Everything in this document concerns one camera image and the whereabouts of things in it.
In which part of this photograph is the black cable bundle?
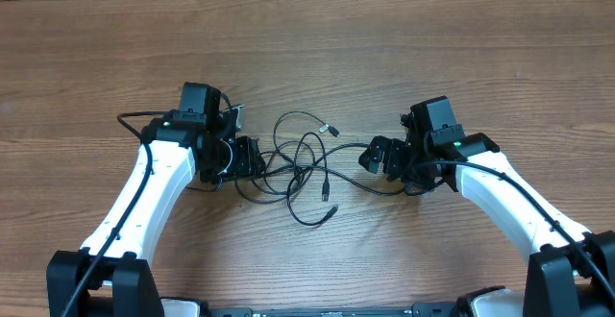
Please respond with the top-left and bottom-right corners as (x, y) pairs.
(184, 110), (409, 228)

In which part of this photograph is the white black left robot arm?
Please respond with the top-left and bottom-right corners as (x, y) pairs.
(46, 104), (263, 316)

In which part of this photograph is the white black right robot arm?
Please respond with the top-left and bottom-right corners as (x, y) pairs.
(358, 113), (614, 316)

